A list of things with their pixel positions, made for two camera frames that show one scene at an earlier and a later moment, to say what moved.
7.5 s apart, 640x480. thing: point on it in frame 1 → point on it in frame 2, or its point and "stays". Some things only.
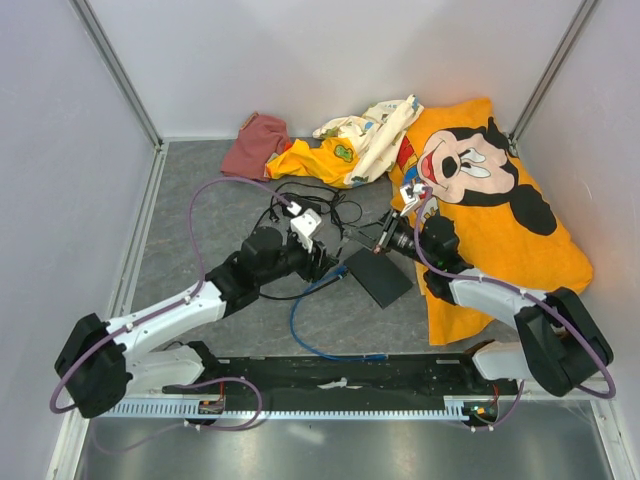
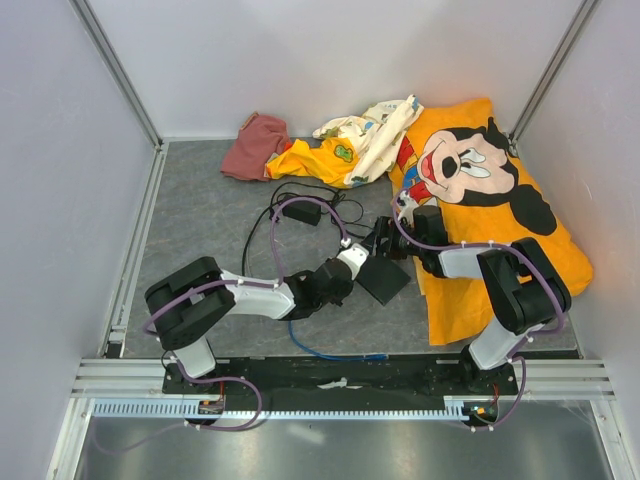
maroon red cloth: [260, 137] stays
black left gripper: [322, 261] → [338, 298]
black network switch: [378, 276] stays
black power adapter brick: [293, 205] stays
